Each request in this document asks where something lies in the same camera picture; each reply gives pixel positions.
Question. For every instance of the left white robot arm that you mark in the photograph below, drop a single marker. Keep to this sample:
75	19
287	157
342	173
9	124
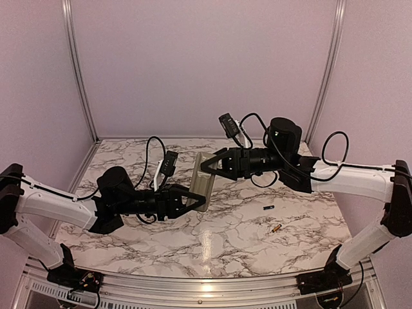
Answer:
100	213

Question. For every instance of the right aluminium corner post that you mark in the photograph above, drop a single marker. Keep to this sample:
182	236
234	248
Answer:
331	59

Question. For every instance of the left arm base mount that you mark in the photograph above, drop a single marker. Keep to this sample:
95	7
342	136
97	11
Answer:
78	279

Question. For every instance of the aluminium corner post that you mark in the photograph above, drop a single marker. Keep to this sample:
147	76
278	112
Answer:
75	62
331	59

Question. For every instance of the left aluminium corner post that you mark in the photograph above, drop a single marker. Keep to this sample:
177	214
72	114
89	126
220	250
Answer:
75	62

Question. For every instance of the grey white remote control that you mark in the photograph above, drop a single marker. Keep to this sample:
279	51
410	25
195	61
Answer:
202	183

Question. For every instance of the black AA battery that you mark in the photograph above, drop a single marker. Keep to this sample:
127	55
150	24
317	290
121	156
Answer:
268	207

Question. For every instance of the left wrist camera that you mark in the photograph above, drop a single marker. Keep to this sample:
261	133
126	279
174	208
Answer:
165	169

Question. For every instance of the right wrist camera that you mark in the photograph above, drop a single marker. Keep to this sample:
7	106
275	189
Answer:
233	130

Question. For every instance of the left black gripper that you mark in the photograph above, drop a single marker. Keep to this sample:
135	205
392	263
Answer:
168	201

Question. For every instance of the gold AA battery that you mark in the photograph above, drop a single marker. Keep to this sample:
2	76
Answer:
275	229

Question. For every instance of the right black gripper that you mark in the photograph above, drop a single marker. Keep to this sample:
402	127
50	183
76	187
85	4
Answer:
236	163

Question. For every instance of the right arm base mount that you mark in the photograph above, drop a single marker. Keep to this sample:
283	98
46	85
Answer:
330	277

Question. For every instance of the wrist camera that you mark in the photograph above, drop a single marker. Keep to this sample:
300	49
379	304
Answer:
165	169
233	130

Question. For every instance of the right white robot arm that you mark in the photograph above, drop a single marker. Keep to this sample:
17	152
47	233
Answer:
390	184

